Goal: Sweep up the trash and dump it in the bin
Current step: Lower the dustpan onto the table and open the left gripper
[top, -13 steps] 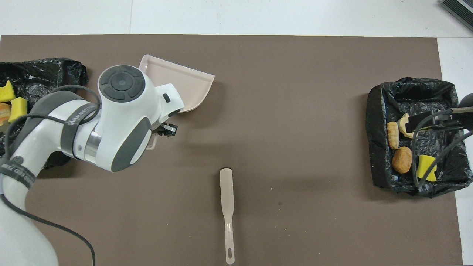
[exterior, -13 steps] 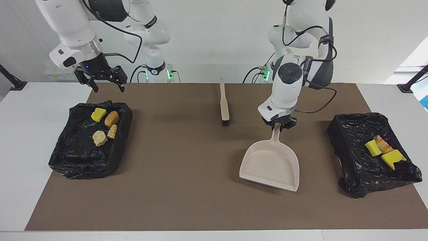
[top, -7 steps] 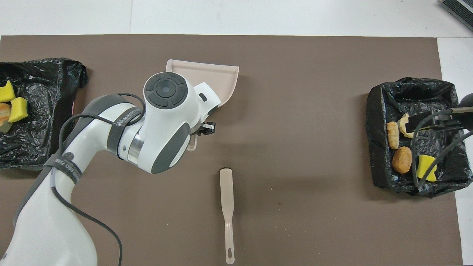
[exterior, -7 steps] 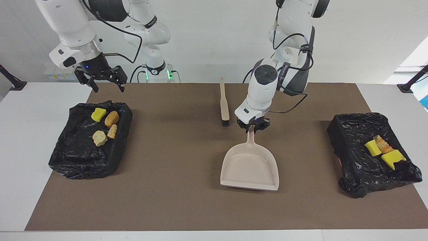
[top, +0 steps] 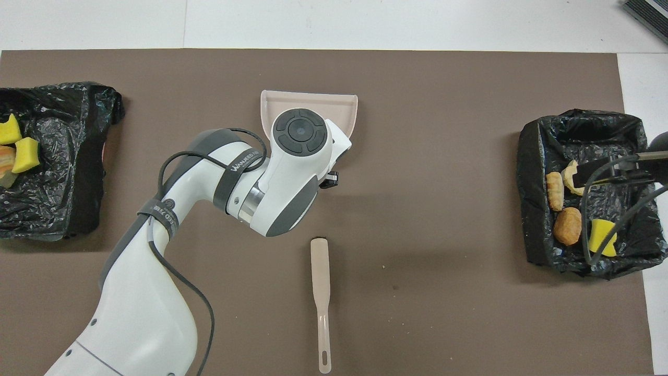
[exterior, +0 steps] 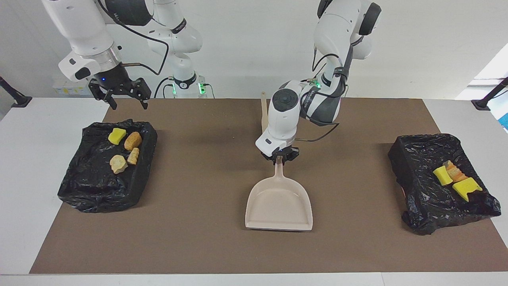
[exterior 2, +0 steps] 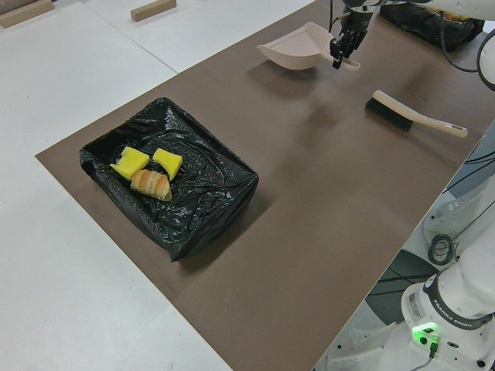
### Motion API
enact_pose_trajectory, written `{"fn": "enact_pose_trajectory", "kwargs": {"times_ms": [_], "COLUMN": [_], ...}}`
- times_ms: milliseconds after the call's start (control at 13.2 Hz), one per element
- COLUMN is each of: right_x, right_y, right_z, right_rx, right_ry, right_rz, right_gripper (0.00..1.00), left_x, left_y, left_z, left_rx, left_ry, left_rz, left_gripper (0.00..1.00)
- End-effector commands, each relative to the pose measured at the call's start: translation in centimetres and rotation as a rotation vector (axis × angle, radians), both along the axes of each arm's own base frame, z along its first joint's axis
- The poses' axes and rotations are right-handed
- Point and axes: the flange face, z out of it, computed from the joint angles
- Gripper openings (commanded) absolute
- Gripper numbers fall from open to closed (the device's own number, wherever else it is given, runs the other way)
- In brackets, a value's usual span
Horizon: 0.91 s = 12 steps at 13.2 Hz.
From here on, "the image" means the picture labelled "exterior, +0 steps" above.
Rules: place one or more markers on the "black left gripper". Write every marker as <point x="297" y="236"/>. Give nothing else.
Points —
<point x="279" y="153"/>

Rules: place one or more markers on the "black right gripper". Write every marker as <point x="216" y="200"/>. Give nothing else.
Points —
<point x="115" y="77"/>

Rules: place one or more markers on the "beige plastic dustpan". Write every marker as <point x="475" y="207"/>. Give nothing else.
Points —
<point x="279" y="202"/>

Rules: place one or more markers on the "yellow sponge chunk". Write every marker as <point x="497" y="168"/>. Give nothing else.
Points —
<point x="116" y="136"/>

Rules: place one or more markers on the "beige hand brush black bristles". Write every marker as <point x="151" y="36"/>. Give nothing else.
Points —
<point x="264" y="113"/>

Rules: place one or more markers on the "brown bread roll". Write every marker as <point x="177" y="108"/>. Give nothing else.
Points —
<point x="132" y="141"/>

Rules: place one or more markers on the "ridged pale bread piece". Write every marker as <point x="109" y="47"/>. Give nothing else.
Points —
<point x="133" y="156"/>

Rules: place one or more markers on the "pale bread chunk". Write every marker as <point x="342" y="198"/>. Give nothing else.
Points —
<point x="118" y="164"/>

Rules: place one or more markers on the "small yellow sponge piece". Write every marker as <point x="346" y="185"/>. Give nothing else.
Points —
<point x="442" y="175"/>

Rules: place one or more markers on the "orange striped bread piece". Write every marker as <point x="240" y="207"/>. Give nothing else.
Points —
<point x="456" y="171"/>

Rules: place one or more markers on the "notched yellow sponge block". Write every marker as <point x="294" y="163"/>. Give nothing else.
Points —
<point x="467" y="187"/>

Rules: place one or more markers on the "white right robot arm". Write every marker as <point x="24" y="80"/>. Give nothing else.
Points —
<point x="85" y="31"/>

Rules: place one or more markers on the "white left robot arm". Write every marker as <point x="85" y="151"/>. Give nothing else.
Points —
<point x="313" y="99"/>

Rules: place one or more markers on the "black bag lined bin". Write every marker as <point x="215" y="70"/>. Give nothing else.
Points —
<point x="432" y="198"/>
<point x="99" y="186"/>

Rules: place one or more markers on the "white box stack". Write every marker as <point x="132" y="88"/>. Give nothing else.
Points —
<point x="63" y="89"/>

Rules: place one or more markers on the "brown table mat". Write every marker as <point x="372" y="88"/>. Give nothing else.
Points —
<point x="254" y="250"/>

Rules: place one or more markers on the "blue object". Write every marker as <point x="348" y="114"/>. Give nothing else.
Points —
<point x="505" y="121"/>

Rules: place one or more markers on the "black camera stand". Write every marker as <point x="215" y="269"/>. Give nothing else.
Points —
<point x="18" y="101"/>
<point x="482" y="104"/>

